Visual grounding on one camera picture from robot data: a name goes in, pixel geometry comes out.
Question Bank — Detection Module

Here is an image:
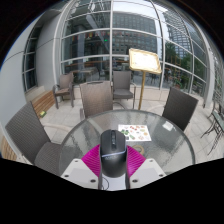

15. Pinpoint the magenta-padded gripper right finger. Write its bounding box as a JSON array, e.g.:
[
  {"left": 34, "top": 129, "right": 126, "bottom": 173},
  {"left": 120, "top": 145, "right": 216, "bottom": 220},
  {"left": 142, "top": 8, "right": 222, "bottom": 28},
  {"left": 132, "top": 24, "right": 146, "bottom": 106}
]
[{"left": 126, "top": 145, "right": 167, "bottom": 188}]

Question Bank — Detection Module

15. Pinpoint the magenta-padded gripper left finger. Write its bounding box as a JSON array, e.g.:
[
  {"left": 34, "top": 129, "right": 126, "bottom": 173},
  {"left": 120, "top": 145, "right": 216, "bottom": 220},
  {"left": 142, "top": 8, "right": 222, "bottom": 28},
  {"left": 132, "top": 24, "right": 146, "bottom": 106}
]
[{"left": 60, "top": 144, "right": 102, "bottom": 188}]

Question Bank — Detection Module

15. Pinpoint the black computer mouse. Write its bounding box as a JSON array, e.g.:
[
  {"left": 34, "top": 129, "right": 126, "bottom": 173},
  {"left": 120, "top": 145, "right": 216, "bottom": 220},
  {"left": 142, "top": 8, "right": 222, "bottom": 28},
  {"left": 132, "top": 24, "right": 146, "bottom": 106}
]
[{"left": 99, "top": 129, "right": 128, "bottom": 179}]

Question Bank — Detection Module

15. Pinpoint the small gold round disc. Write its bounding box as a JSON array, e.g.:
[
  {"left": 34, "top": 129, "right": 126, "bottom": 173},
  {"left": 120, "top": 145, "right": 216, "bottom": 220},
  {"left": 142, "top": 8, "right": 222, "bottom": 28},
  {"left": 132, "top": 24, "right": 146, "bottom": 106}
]
[{"left": 132, "top": 143, "right": 146, "bottom": 156}]

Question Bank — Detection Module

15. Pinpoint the colourful laminated menu card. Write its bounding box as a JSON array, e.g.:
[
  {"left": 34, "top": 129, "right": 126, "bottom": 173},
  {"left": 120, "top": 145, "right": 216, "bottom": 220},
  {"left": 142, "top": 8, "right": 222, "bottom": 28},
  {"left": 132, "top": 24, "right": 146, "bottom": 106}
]
[{"left": 117, "top": 124, "right": 152, "bottom": 142}]

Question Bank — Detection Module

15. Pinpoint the grey wicker chair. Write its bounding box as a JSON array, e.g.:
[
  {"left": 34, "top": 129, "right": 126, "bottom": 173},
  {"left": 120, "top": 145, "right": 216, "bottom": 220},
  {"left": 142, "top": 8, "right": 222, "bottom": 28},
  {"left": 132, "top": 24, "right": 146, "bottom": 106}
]
[
  {"left": 79, "top": 80, "right": 125, "bottom": 122},
  {"left": 4, "top": 101, "right": 73, "bottom": 177},
  {"left": 53, "top": 72, "right": 75, "bottom": 110},
  {"left": 112, "top": 70, "right": 137, "bottom": 110},
  {"left": 162, "top": 87, "right": 200, "bottom": 133}
]

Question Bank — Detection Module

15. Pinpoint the green metal bistro table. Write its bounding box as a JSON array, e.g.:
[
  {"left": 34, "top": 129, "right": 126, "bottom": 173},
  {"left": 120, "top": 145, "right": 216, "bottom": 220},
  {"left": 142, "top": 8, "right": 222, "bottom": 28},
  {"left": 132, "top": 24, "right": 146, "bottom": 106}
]
[{"left": 200, "top": 102, "right": 224, "bottom": 157}]

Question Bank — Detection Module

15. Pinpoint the gold framed menu stand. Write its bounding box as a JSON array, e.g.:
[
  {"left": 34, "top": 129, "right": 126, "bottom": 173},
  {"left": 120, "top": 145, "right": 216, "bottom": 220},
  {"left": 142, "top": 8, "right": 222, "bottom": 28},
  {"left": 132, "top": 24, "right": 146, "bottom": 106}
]
[{"left": 128, "top": 47, "right": 163, "bottom": 111}]

